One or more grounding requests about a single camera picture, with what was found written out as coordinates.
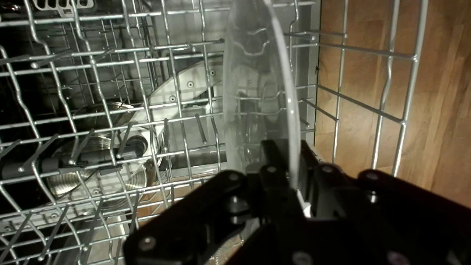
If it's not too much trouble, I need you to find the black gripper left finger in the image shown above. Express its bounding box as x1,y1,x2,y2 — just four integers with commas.
122,139,309,265

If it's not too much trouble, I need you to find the shiny metal utensil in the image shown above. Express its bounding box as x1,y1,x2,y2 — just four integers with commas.
46,134,150,199

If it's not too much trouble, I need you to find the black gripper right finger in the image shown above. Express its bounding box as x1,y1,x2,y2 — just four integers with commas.
297,139,471,265

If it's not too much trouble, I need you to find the clear glass plate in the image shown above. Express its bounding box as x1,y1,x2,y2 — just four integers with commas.
221,0,313,221

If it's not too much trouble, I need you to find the wire dishwasher upper rack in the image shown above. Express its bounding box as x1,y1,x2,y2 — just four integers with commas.
0,0,431,265

